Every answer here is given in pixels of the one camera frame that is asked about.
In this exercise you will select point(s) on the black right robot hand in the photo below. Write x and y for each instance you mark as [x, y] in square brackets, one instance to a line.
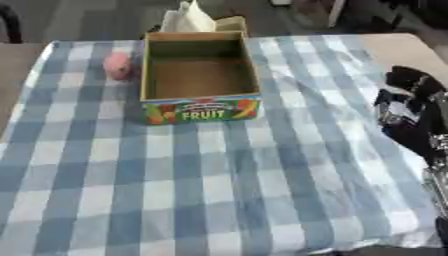
[415, 110]

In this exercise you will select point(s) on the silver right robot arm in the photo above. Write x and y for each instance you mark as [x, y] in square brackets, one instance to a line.
[438, 186]

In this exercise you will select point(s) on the cardboard box with printed front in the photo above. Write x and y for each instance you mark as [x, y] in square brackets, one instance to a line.
[198, 76]

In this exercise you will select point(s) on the pink soft toy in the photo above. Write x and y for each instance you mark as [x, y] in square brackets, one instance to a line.
[118, 66]

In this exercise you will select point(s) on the black chair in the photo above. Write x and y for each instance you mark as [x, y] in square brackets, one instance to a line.
[9, 23]

